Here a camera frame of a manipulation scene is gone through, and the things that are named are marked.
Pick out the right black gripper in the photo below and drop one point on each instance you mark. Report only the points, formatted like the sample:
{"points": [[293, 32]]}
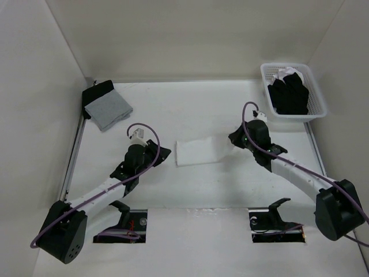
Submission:
{"points": [[234, 137]]}

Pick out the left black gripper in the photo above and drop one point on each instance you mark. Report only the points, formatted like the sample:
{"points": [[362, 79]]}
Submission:
{"points": [[153, 149]]}

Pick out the white tank top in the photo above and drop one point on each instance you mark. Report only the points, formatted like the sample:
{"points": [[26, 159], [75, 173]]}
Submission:
{"points": [[203, 151]]}

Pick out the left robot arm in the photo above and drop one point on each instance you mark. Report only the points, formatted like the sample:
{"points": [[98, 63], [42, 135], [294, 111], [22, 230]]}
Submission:
{"points": [[62, 234]]}

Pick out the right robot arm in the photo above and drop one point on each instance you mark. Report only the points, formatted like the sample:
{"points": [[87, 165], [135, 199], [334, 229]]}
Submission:
{"points": [[338, 210]]}

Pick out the folded grey tank top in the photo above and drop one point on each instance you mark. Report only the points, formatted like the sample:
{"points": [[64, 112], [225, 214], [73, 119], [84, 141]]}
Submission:
{"points": [[108, 110]]}

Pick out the black tank top in basket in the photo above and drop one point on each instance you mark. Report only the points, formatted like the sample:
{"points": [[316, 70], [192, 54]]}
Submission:
{"points": [[289, 96]]}

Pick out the folded black tank top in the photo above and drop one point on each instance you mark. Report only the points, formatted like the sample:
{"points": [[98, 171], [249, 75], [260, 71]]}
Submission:
{"points": [[91, 94]]}

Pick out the white garment in basket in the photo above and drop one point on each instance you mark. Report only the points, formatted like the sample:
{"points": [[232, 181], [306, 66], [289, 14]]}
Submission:
{"points": [[287, 72]]}

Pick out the white plastic basket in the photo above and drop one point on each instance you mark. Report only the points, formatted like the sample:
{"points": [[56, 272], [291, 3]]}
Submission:
{"points": [[316, 105]]}

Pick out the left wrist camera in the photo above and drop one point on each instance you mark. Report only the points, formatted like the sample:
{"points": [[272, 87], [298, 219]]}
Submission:
{"points": [[137, 137]]}

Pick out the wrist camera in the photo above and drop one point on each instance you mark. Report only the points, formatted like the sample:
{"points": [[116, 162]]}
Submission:
{"points": [[258, 115], [137, 137]]}

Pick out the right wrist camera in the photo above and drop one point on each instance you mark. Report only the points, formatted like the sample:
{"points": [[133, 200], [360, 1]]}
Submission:
{"points": [[258, 115]]}

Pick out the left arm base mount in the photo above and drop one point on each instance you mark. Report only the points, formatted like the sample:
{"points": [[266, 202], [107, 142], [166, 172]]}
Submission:
{"points": [[129, 226]]}

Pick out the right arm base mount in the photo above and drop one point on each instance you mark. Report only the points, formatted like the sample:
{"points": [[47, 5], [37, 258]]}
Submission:
{"points": [[267, 226]]}

